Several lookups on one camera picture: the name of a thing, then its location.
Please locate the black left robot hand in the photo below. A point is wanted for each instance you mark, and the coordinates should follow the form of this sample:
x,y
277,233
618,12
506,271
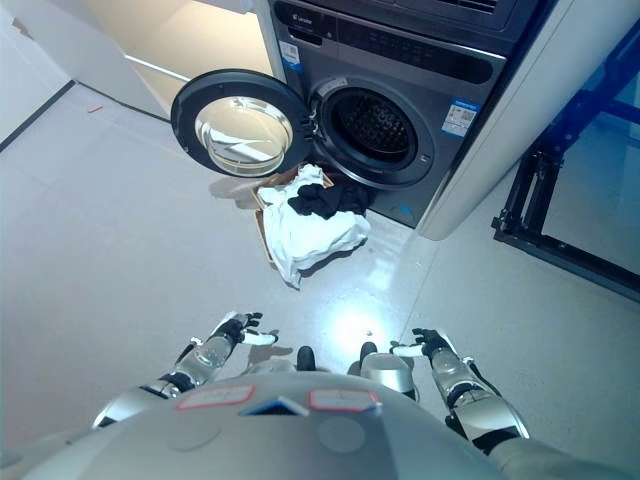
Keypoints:
x,y
242,327

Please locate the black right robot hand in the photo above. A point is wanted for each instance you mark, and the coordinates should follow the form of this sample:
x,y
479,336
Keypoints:
x,y
432,342

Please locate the black cloth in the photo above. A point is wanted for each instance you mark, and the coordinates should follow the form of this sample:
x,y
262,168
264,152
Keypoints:
x,y
340,200

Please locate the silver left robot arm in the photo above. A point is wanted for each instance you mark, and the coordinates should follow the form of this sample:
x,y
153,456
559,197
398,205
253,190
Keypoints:
x,y
210,352

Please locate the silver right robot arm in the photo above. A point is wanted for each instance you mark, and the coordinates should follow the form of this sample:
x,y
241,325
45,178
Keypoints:
x,y
450,370

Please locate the grey front-load washing machine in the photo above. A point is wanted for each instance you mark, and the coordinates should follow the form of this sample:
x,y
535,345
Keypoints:
x,y
450,165

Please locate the silver right robot leg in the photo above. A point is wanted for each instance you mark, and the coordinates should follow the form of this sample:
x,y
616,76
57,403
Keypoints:
x,y
387,372

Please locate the black right robot foot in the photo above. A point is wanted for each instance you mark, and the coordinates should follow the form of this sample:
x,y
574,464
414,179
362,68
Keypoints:
x,y
368,349

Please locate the black robot foot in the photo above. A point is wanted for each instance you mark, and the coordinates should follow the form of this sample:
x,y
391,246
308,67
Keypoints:
x,y
368,349
306,357

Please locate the black left robot foot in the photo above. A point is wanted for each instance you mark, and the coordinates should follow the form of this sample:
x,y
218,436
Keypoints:
x,y
306,357

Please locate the red bordered chest label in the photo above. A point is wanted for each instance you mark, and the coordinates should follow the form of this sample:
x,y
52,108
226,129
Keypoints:
x,y
342,400
215,397

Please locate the white cloth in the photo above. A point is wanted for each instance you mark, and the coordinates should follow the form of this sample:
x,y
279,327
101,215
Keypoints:
x,y
300,235

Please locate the grey robot torso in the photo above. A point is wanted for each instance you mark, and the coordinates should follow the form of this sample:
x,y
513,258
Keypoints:
x,y
250,440

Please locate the small blue washer badge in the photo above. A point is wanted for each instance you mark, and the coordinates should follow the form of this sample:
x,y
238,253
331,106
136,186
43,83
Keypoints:
x,y
407,210

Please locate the round glass washer door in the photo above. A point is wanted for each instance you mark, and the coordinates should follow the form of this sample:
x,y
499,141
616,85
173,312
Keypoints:
x,y
182,110

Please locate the energy label sticker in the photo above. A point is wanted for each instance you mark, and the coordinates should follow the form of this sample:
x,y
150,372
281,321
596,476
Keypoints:
x,y
460,116

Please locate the blue white washer sticker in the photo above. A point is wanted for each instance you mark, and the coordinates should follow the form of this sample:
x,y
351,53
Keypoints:
x,y
290,54

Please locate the white open shelf unit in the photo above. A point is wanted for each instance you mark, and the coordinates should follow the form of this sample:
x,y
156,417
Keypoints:
x,y
100,50

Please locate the black metal frame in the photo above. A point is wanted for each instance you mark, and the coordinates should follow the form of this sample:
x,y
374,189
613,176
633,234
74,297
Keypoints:
x,y
520,200

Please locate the blue metal frame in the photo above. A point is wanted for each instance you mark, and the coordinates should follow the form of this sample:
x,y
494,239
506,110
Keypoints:
x,y
580,100

